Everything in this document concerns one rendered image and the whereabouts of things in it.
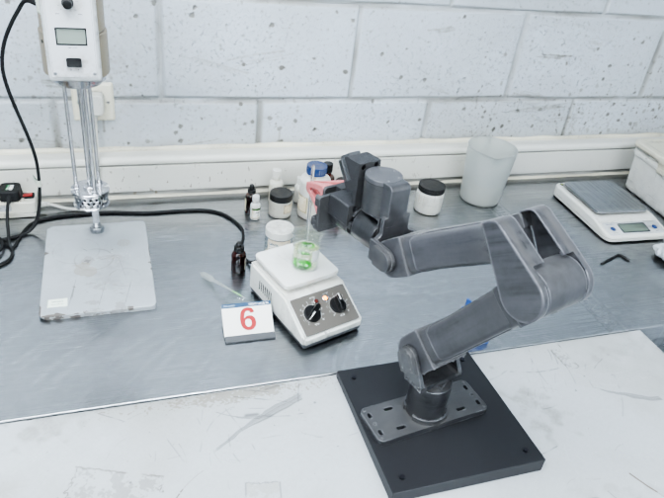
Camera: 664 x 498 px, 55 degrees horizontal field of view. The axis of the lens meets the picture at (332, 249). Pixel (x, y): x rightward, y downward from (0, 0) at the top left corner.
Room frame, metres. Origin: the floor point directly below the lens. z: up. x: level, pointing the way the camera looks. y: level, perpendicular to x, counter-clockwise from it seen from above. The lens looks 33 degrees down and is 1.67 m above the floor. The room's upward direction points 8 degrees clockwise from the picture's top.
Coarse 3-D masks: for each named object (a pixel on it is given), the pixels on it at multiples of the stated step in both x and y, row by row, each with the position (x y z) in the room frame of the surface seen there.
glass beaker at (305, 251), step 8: (296, 232) 0.98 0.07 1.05; (304, 232) 0.99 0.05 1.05; (312, 232) 0.99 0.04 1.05; (320, 232) 0.98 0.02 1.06; (296, 240) 0.95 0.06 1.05; (304, 240) 0.94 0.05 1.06; (312, 240) 0.95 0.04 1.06; (320, 240) 0.96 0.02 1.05; (296, 248) 0.95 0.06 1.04; (304, 248) 0.94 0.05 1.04; (312, 248) 0.95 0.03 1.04; (296, 256) 0.95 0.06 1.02; (304, 256) 0.94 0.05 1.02; (312, 256) 0.95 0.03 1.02; (296, 264) 0.95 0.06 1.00; (304, 264) 0.94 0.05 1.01; (312, 264) 0.95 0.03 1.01; (304, 272) 0.94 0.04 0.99
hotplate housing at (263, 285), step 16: (256, 272) 0.96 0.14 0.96; (256, 288) 0.96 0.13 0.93; (272, 288) 0.92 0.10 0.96; (304, 288) 0.92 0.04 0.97; (320, 288) 0.93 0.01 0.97; (272, 304) 0.91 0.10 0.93; (288, 304) 0.88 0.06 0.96; (288, 320) 0.87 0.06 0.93; (352, 320) 0.90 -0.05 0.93; (304, 336) 0.84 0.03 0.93; (320, 336) 0.85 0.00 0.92; (336, 336) 0.88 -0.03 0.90
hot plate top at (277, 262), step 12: (264, 252) 0.99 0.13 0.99; (276, 252) 1.00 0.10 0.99; (288, 252) 1.00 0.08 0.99; (264, 264) 0.95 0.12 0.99; (276, 264) 0.96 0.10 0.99; (288, 264) 0.96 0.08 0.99; (324, 264) 0.98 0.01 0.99; (276, 276) 0.92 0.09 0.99; (288, 276) 0.93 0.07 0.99; (300, 276) 0.93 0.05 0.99; (312, 276) 0.94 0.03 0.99; (324, 276) 0.94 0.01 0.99; (288, 288) 0.90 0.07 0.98
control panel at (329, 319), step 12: (336, 288) 0.94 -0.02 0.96; (300, 300) 0.89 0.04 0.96; (312, 300) 0.90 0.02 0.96; (324, 300) 0.91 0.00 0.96; (348, 300) 0.93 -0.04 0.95; (300, 312) 0.87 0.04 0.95; (324, 312) 0.89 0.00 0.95; (336, 312) 0.90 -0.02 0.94; (348, 312) 0.91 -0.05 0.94; (300, 324) 0.85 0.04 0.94; (312, 324) 0.86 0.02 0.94; (324, 324) 0.87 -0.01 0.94; (336, 324) 0.88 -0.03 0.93
